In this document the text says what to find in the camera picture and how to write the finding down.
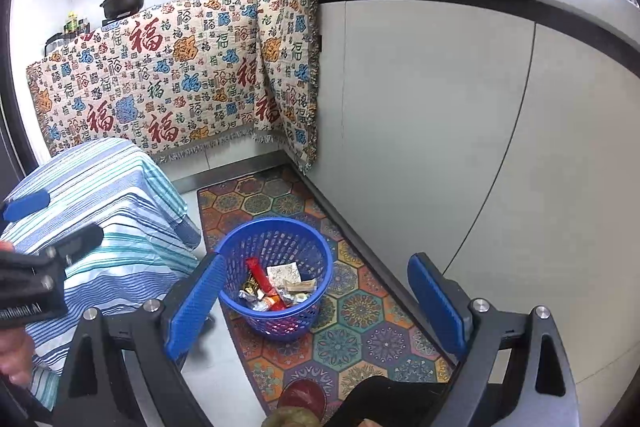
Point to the black clay pot orange lid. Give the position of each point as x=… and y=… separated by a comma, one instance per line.
x=125, y=2

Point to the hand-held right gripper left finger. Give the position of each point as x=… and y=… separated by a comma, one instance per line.
x=195, y=307

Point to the cooking oil bottle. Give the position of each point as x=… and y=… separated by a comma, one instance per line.
x=75, y=24

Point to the silver foil wrapper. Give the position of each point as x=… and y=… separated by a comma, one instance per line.
x=252, y=297

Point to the white counter cabinet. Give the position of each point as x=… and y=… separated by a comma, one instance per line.
x=450, y=107

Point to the round striped-cloth table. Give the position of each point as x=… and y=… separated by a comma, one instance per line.
x=110, y=207

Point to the person's right hand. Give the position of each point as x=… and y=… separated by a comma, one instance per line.
x=292, y=418

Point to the large printed blanket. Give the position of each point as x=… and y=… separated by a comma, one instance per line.
x=150, y=77

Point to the long red snack wrapper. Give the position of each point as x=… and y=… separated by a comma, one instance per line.
x=262, y=279

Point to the person's left hand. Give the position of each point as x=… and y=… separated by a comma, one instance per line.
x=15, y=357

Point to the red slipper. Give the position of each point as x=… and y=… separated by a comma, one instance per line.
x=302, y=397

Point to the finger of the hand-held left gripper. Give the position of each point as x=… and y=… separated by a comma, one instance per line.
x=25, y=207
x=80, y=242

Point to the person's black pants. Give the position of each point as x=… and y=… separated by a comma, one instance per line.
x=390, y=402

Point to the blue plastic mesh basket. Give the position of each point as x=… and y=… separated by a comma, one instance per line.
x=280, y=237

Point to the patterned floor mat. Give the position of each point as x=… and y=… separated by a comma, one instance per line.
x=360, y=332

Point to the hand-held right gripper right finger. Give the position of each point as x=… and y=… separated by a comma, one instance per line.
x=440, y=307

